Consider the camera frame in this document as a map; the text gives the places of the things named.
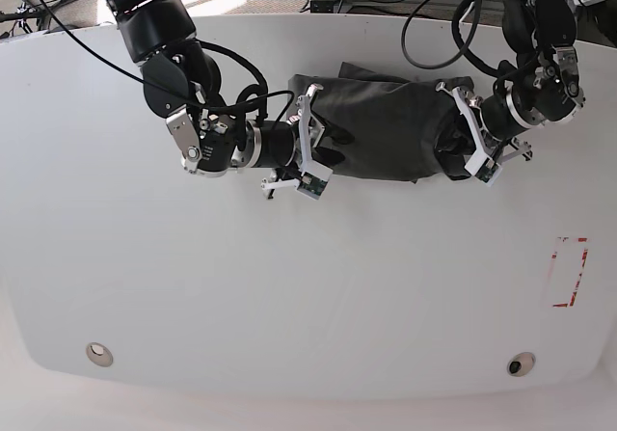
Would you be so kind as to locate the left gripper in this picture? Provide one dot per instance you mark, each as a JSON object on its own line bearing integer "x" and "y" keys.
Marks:
{"x": 486, "y": 135}

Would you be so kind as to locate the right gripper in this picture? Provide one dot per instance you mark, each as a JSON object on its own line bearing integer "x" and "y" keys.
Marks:
{"x": 291, "y": 148}

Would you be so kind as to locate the dark grey T-shirt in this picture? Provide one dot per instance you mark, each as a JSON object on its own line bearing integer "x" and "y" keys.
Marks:
{"x": 395, "y": 122}

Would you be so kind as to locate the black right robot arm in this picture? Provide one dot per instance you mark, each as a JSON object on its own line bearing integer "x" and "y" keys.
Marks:
{"x": 214, "y": 103}

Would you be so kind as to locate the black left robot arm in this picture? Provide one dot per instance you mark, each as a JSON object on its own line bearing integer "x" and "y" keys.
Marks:
{"x": 542, "y": 85}

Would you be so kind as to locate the red tape rectangle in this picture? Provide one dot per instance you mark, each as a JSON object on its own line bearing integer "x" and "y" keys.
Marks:
{"x": 567, "y": 265}

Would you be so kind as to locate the right table grommet hole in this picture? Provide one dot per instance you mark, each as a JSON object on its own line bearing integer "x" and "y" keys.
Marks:
{"x": 521, "y": 364}

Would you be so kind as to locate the table grommet hole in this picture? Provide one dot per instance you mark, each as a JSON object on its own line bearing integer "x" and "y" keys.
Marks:
{"x": 521, "y": 364}
{"x": 99, "y": 354}

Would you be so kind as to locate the left table grommet hole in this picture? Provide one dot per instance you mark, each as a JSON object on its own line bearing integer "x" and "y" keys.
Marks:
{"x": 99, "y": 354}

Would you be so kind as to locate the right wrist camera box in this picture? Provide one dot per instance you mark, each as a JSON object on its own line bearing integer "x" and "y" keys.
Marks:
{"x": 311, "y": 186}

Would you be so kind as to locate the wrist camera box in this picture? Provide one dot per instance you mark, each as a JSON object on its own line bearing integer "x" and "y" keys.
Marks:
{"x": 311, "y": 186}
{"x": 489, "y": 172}

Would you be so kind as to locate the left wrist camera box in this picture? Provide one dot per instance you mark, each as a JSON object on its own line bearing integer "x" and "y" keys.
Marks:
{"x": 489, "y": 172}

